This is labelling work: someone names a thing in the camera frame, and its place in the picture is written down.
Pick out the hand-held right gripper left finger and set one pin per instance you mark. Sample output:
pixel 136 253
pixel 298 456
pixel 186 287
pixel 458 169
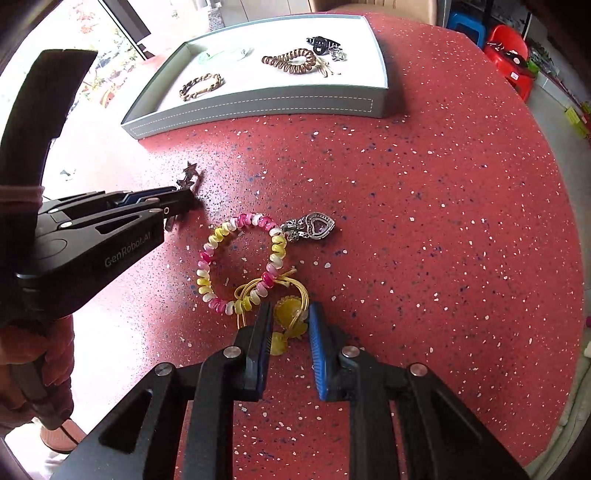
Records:
pixel 261 360

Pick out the grey jewelry tray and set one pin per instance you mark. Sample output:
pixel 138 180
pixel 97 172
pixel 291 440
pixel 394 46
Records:
pixel 277 87

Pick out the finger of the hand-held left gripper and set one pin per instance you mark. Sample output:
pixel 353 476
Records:
pixel 175 205
pixel 134 197

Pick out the blue plastic stool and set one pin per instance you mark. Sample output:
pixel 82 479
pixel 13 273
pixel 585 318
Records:
pixel 466 27

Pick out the person's left hand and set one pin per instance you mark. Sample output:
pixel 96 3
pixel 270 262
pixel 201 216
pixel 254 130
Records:
pixel 55 350

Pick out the red plastic child chair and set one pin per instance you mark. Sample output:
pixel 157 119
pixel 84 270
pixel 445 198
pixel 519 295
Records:
pixel 510 74

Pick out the silver heart charm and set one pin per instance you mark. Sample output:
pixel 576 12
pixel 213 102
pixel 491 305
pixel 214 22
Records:
pixel 318 227

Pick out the black claw hair clip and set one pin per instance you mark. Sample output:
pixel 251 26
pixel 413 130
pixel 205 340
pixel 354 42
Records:
pixel 321 44

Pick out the black toy on chair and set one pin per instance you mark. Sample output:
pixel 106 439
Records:
pixel 508 51

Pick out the dark star hair clip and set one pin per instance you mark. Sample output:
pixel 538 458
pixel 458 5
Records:
pixel 190 175

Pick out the green bangle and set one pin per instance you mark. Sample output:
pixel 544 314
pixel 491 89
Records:
pixel 207 57

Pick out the pile of toys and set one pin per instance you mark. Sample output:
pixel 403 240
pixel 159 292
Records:
pixel 565 97

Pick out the beige upholstered chair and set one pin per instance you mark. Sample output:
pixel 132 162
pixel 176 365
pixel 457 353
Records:
pixel 383 9

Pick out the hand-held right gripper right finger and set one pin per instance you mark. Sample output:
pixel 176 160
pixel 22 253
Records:
pixel 318 350

